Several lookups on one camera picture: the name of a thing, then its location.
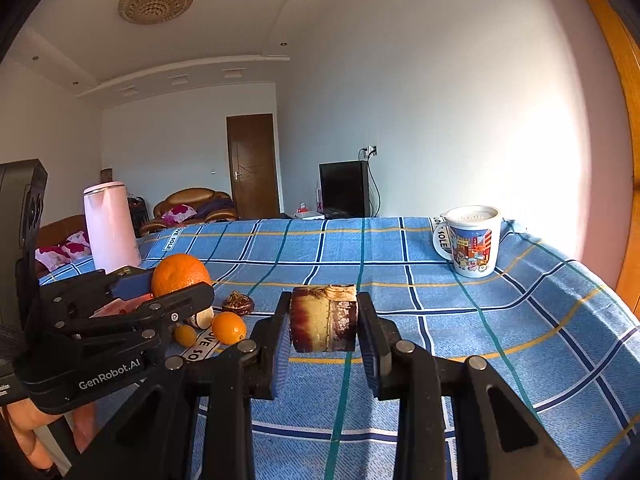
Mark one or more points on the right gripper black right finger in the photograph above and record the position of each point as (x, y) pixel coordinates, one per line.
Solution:
(398, 369)

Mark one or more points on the wall power socket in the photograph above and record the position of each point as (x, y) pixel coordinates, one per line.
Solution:
(370, 150)

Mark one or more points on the large orange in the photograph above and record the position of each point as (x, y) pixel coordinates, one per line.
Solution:
(177, 272)

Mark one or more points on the blue plaid tablecloth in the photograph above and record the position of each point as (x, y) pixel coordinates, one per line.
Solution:
(561, 338)

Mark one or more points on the brown leather sofa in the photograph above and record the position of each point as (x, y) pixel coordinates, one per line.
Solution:
(60, 243)

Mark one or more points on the black television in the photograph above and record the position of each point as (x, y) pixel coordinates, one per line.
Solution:
(345, 189)

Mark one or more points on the small orange tangerine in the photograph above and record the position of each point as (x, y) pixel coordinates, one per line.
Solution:
(228, 328)

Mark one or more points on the low tv stand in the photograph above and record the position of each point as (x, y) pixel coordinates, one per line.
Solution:
(307, 214)

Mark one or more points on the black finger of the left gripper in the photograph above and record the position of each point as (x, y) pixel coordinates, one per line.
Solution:
(96, 289)
(158, 313)

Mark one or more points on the brown wooden door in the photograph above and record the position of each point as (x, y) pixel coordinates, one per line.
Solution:
(253, 169)

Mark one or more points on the pink floral cushion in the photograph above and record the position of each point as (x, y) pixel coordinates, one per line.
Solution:
(178, 214)

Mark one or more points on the brown leather armchair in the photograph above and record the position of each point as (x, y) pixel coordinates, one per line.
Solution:
(212, 206)

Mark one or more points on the small yellow-green citrus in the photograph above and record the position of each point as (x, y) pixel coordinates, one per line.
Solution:
(185, 335)

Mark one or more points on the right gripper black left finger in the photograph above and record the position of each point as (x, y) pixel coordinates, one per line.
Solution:
(252, 369)

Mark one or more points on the white mushroom-like fruit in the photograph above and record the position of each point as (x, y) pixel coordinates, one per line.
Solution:
(201, 320)

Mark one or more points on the brown mangosteen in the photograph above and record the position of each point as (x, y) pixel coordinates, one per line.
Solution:
(238, 303)

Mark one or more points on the left hand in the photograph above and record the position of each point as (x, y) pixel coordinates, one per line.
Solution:
(24, 419)

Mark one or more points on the round ceiling lamp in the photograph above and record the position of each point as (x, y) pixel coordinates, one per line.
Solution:
(151, 12)

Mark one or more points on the white cartoon mug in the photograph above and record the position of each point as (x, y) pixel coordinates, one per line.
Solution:
(468, 237)

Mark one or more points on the pink metal tin box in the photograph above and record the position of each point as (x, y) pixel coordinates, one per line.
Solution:
(119, 306)

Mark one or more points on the pink electric kettle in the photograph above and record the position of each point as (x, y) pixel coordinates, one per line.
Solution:
(110, 231)

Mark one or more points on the orange wooden door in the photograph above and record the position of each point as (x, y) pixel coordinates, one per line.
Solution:
(612, 101)

